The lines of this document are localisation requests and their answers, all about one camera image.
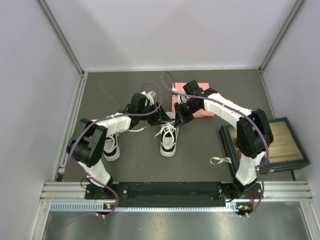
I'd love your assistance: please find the aluminium extrusion rail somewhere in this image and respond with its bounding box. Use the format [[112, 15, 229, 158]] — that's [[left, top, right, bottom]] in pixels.
[[40, 181, 313, 202]]

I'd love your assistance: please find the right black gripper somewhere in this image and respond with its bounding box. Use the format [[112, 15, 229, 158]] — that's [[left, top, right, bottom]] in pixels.
[[174, 100, 201, 129]]

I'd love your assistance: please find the pink folded cloth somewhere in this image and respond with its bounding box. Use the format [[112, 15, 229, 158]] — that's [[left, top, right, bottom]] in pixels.
[[171, 82, 214, 118]]

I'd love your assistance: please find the black glass-lid display box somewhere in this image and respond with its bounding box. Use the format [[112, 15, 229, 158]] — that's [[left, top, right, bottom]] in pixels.
[[219, 117, 310, 177]]

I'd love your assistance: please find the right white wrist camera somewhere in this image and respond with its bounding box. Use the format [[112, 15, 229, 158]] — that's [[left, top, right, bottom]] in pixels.
[[172, 85, 187, 106]]

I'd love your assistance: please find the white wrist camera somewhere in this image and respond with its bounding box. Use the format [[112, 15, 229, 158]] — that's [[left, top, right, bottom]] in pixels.
[[172, 85, 187, 106], [141, 90, 156, 107]]

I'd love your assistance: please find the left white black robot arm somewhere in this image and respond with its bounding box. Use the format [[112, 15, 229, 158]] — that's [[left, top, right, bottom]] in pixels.
[[66, 91, 170, 199]]

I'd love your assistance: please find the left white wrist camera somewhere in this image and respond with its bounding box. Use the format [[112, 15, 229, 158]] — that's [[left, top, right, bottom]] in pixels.
[[141, 90, 156, 107]]

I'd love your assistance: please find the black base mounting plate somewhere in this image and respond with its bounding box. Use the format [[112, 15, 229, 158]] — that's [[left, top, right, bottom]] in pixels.
[[84, 181, 262, 208]]

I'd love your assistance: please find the grey slotted cable duct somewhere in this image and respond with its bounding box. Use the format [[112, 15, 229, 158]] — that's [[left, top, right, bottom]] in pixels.
[[49, 201, 253, 213]]

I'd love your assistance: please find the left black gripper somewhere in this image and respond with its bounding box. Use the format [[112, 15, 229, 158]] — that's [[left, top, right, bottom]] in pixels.
[[138, 101, 172, 126]]

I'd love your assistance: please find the loose white shoelace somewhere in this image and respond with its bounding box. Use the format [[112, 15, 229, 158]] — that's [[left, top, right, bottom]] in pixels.
[[209, 156, 232, 165]]

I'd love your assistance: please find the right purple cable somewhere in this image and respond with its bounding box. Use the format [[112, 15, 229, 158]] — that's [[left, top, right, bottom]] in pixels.
[[161, 71, 270, 218]]

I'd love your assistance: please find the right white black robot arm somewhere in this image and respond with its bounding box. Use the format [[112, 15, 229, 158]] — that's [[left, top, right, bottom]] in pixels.
[[172, 80, 274, 198]]

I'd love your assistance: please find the black white sneaker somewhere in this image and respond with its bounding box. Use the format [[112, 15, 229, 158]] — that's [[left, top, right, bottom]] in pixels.
[[154, 112, 179, 157], [103, 127, 146, 162]]

